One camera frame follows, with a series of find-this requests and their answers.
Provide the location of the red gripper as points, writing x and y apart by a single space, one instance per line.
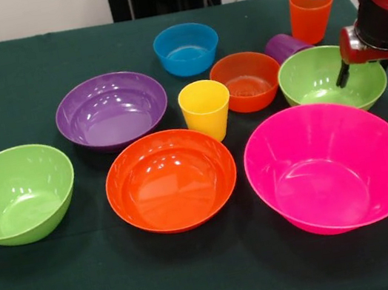
370 55

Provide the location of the green plastic bowl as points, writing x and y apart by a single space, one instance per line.
18 191
309 74

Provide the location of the purple plastic cup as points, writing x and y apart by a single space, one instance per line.
284 47

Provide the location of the orange plastic cup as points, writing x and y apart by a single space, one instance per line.
308 23

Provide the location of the pink plastic bowl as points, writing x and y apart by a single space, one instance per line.
325 167

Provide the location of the small orange plastic bowl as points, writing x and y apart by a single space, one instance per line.
251 97

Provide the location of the yellow plastic cup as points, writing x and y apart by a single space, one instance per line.
207 116

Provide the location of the blue plastic bowl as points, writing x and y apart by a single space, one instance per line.
189 63

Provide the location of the large orange plastic bowl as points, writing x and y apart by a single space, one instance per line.
171 186

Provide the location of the purple plastic bowl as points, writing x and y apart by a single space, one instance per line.
109 114

